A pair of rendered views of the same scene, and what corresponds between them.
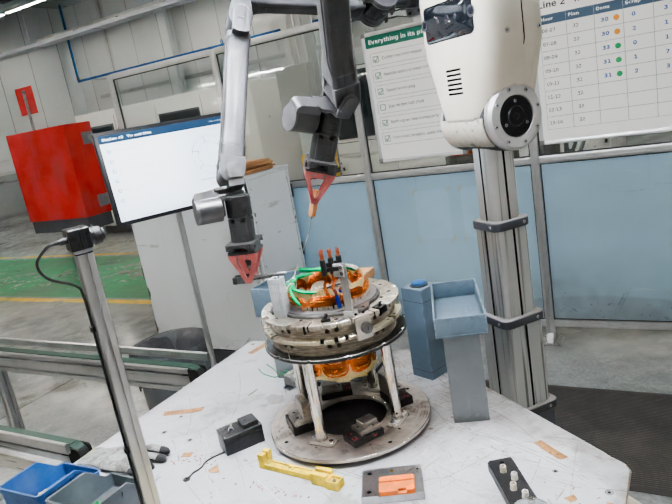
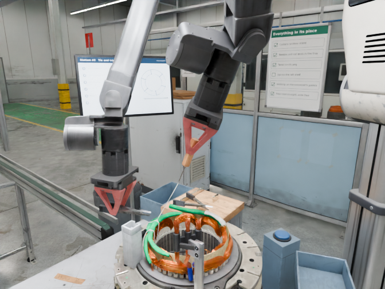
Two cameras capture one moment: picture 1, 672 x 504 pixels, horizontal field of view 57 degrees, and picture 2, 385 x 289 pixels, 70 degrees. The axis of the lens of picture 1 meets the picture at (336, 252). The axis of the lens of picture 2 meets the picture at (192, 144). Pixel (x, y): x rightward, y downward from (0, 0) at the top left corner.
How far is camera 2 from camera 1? 85 cm
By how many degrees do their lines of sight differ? 9
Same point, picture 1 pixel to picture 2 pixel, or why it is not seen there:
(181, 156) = not seen: hidden behind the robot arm
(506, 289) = (372, 269)
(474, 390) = not seen: outside the picture
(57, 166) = not seen: hidden behind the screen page
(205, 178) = (146, 98)
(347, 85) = (255, 14)
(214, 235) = (162, 129)
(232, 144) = (120, 72)
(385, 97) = (276, 69)
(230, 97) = (131, 24)
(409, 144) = (285, 99)
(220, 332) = (156, 181)
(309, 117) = (197, 52)
